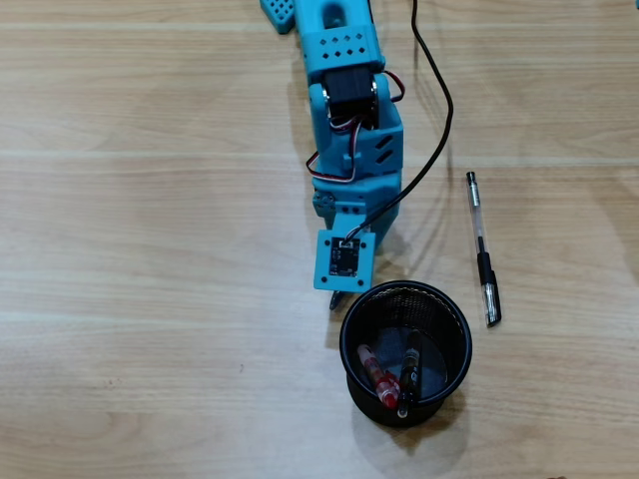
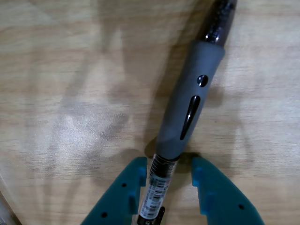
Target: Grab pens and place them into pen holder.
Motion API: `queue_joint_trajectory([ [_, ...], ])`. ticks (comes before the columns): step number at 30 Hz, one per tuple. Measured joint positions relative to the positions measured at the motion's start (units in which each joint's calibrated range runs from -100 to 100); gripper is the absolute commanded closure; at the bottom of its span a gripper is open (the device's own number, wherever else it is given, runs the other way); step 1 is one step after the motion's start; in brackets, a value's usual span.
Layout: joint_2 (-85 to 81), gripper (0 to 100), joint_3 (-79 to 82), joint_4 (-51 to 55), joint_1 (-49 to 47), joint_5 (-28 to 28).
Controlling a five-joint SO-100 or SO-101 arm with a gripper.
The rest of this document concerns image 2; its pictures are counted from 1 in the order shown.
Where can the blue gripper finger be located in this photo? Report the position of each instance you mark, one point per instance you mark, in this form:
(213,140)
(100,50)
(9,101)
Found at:
(114,201)
(225,201)

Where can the grey grip retractable pen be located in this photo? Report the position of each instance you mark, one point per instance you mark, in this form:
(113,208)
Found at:
(187,93)

